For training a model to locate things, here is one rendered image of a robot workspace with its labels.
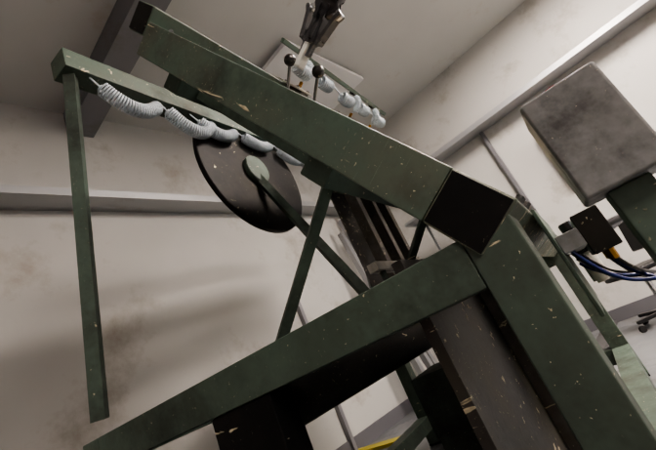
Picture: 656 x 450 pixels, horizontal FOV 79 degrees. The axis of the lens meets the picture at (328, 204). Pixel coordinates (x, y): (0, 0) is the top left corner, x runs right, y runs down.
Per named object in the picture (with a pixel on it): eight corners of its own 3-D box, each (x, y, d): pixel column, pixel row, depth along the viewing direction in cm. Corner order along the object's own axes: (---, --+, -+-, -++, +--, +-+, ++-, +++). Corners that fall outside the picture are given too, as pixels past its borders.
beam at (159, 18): (142, 35, 127) (153, 5, 125) (127, 27, 132) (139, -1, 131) (401, 166, 312) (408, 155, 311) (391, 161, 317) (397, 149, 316)
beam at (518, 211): (482, 258, 65) (517, 198, 63) (420, 221, 71) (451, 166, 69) (554, 257, 250) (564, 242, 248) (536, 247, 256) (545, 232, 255)
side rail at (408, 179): (421, 221, 72) (452, 167, 70) (136, 53, 128) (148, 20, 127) (431, 224, 77) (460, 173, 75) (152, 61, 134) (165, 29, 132)
